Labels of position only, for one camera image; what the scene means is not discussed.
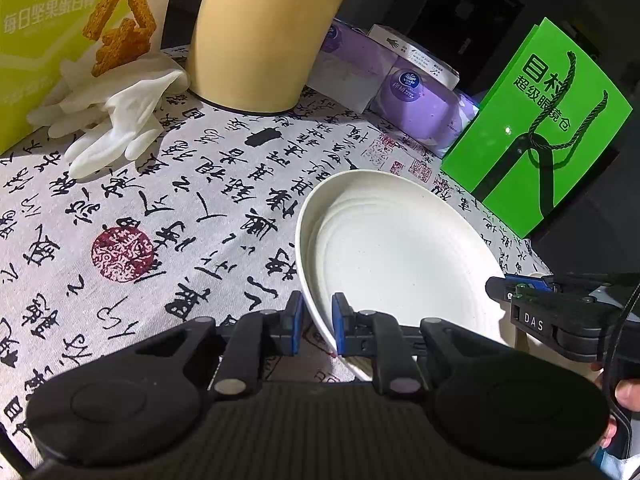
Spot cream white plate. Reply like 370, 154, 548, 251
295, 170, 516, 354

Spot person's right hand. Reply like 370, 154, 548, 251
589, 361, 640, 451

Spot green paper bag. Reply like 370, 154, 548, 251
442, 18, 631, 236

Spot calligraphy print tablecloth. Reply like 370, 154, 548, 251
1, 90, 547, 463

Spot small white box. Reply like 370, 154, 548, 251
368, 24, 460, 90

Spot purple tissue pack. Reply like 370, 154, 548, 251
307, 20, 478, 157

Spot white rubber gloves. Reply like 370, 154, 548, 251
26, 52, 190, 180

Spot yellow thermos jug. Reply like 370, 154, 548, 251
186, 0, 343, 115

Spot yellow-green snack box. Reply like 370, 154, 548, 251
1, 0, 169, 151

